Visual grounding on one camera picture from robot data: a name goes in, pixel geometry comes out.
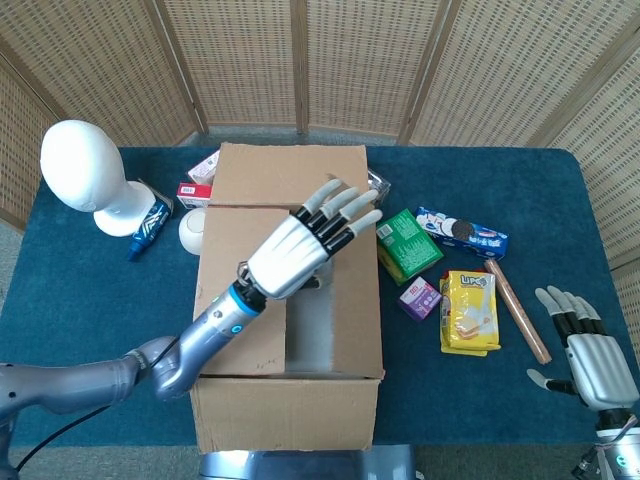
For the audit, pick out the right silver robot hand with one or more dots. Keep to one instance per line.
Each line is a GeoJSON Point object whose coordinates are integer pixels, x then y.
{"type": "Point", "coordinates": [597, 365]}

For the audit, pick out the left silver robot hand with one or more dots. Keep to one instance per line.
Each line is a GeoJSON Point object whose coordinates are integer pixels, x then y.
{"type": "Point", "coordinates": [287, 255]}

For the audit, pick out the red cardboard box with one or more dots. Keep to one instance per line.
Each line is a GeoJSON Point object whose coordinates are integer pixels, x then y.
{"type": "Point", "coordinates": [280, 415]}

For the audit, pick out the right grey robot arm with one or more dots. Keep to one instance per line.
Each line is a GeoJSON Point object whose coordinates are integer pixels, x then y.
{"type": "Point", "coordinates": [620, 450]}

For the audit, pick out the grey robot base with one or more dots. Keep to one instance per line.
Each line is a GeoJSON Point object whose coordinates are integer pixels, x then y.
{"type": "Point", "coordinates": [310, 465]}

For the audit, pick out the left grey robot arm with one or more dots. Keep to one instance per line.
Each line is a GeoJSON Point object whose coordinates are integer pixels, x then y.
{"type": "Point", "coordinates": [200, 340]}

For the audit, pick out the red and white small box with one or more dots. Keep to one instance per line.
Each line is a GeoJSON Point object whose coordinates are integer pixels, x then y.
{"type": "Point", "coordinates": [195, 195]}

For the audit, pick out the green box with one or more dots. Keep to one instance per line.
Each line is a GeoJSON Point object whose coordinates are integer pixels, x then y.
{"type": "Point", "coordinates": [407, 245]}

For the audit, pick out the small purple box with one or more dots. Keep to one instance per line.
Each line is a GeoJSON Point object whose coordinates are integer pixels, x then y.
{"type": "Point", "coordinates": [420, 299]}

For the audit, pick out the blue Oreo cookie package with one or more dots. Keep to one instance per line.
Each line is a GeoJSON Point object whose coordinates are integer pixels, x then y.
{"type": "Point", "coordinates": [462, 232]}

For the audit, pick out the brown rod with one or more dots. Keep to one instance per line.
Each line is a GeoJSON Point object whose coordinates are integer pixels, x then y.
{"type": "Point", "coordinates": [517, 310]}

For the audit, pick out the white round ball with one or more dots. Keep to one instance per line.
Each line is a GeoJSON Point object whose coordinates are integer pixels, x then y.
{"type": "Point", "coordinates": [191, 232]}

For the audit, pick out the clear packet of chocolate cookies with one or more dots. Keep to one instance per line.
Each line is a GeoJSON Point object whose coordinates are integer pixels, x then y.
{"type": "Point", "coordinates": [379, 186]}

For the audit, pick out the pink snack packet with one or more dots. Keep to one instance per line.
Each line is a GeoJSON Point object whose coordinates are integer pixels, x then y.
{"type": "Point", "coordinates": [205, 167]}

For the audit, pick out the yellow biscuit bag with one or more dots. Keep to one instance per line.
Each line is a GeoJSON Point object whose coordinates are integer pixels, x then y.
{"type": "Point", "coordinates": [470, 315]}

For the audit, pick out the blue tube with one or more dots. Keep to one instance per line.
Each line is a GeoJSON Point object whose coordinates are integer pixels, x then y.
{"type": "Point", "coordinates": [150, 225]}

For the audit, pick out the blue table cloth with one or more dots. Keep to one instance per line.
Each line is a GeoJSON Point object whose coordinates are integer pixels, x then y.
{"type": "Point", "coordinates": [100, 300]}

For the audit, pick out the bamboo folding screen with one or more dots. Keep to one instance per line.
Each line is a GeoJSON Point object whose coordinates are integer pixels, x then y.
{"type": "Point", "coordinates": [350, 60]}

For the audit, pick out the white foam mannequin head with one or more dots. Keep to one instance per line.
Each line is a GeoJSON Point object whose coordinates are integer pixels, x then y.
{"type": "Point", "coordinates": [80, 160]}

